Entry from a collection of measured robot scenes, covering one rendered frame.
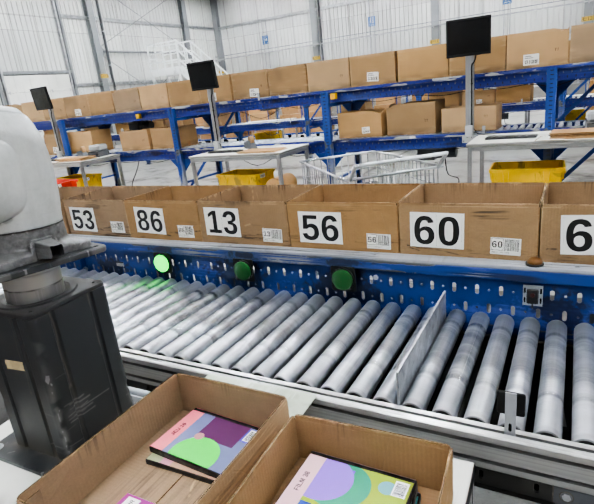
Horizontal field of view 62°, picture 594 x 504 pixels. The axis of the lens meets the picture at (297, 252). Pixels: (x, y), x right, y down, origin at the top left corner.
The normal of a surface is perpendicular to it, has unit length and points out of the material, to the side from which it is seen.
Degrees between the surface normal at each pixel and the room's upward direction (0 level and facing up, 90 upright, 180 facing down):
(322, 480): 0
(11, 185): 92
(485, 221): 91
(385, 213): 90
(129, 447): 88
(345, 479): 0
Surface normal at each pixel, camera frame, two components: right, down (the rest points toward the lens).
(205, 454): -0.11, -0.95
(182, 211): -0.46, 0.33
